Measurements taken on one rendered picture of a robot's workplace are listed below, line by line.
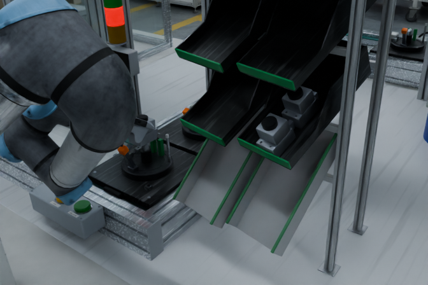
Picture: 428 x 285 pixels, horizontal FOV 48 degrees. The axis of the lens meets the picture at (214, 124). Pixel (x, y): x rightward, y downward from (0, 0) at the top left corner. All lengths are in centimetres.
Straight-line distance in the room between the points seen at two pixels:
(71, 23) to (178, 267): 67
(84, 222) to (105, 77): 59
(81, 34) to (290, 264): 74
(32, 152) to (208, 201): 40
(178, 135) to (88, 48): 81
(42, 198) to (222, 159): 48
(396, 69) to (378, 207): 88
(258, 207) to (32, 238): 61
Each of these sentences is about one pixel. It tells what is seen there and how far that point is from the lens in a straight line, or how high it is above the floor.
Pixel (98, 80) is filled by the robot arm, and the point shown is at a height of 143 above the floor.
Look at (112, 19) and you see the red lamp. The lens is 137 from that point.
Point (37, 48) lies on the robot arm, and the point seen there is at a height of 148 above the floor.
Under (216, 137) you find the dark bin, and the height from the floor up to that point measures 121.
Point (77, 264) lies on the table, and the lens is 125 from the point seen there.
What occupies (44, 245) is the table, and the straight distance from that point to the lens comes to 132.
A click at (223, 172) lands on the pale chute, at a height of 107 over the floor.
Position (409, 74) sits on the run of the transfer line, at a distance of 214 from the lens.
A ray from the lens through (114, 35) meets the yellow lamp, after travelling 138.
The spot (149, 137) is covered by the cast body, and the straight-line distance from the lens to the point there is 127.
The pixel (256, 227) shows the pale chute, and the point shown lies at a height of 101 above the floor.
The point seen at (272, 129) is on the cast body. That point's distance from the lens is 90.
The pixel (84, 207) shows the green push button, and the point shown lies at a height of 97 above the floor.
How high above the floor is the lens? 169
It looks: 28 degrees down
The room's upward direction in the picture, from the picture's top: 2 degrees counter-clockwise
